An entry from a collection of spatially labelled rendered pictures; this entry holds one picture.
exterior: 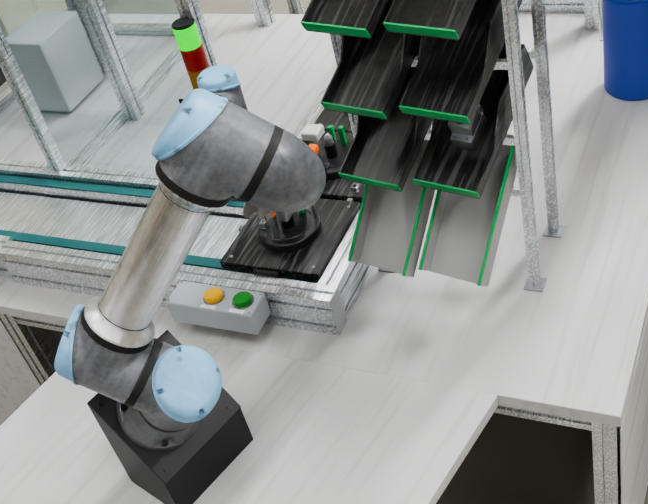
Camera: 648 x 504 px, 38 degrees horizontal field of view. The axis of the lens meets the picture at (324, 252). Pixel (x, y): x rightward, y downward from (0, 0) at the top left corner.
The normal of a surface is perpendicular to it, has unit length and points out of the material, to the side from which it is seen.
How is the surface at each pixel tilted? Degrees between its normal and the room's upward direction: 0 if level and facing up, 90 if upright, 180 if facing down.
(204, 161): 79
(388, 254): 45
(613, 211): 0
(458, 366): 0
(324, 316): 90
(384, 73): 25
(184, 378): 50
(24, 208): 0
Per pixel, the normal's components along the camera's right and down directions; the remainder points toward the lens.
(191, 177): -0.21, 0.41
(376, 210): -0.52, -0.07
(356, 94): -0.41, -0.41
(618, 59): -0.65, 0.59
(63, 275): -0.38, 0.66
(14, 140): -0.21, -0.74
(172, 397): 0.48, -0.28
